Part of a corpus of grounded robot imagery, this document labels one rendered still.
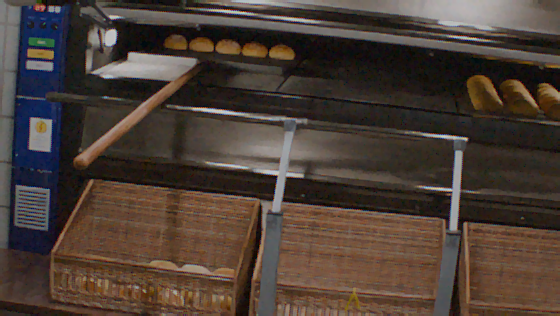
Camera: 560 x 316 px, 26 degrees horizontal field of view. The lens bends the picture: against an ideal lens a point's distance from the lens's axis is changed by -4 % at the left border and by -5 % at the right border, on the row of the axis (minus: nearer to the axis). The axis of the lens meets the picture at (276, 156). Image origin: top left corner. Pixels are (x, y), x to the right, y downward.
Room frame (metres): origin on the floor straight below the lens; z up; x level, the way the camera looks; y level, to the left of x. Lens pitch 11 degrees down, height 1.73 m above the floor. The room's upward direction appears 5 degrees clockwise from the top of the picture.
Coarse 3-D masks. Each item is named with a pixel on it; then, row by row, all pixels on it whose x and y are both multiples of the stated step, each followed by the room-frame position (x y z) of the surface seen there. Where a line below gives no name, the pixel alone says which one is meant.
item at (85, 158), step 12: (192, 72) 3.95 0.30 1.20; (168, 84) 3.61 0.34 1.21; (180, 84) 3.71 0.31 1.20; (156, 96) 3.37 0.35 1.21; (168, 96) 3.51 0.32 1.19; (144, 108) 3.17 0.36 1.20; (132, 120) 3.00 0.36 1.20; (108, 132) 2.80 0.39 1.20; (120, 132) 2.85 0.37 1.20; (96, 144) 2.64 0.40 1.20; (108, 144) 2.71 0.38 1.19; (84, 156) 2.51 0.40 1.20; (96, 156) 2.59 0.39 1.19; (84, 168) 2.50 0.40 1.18
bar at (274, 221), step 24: (48, 96) 3.48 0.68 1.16; (72, 96) 3.48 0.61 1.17; (96, 96) 3.48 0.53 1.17; (240, 120) 3.43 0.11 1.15; (264, 120) 3.42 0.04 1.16; (288, 120) 3.41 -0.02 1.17; (312, 120) 3.42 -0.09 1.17; (288, 144) 3.38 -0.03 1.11; (456, 144) 3.37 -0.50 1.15; (456, 168) 3.32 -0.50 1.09; (456, 192) 3.26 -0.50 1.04; (456, 216) 3.21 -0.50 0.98; (456, 240) 3.15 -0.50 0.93; (264, 264) 3.19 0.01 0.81; (264, 288) 3.19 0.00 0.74; (264, 312) 3.19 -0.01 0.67
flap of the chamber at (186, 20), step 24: (168, 24) 3.83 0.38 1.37; (192, 24) 3.74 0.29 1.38; (216, 24) 3.67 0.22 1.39; (240, 24) 3.66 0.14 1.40; (264, 24) 3.66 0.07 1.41; (288, 24) 3.65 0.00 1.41; (408, 48) 3.73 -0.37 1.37; (432, 48) 3.62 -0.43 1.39; (456, 48) 3.60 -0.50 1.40; (480, 48) 3.60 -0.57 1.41
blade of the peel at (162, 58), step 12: (132, 60) 4.31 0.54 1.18; (144, 60) 4.31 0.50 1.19; (156, 60) 4.30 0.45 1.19; (168, 60) 4.30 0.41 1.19; (180, 60) 4.30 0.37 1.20; (192, 60) 4.29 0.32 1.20; (216, 60) 4.29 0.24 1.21; (228, 60) 4.52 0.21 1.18; (240, 60) 4.55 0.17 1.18; (252, 60) 4.58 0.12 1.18; (264, 60) 4.61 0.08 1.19; (264, 72) 4.28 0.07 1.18; (276, 72) 4.27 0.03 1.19
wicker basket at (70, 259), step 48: (96, 192) 3.80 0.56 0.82; (144, 192) 3.80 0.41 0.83; (192, 192) 3.78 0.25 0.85; (96, 240) 3.76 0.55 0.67; (144, 240) 3.75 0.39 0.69; (192, 240) 3.75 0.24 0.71; (240, 240) 3.74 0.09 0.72; (96, 288) 3.34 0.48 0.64; (192, 288) 3.32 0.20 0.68; (240, 288) 3.44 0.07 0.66
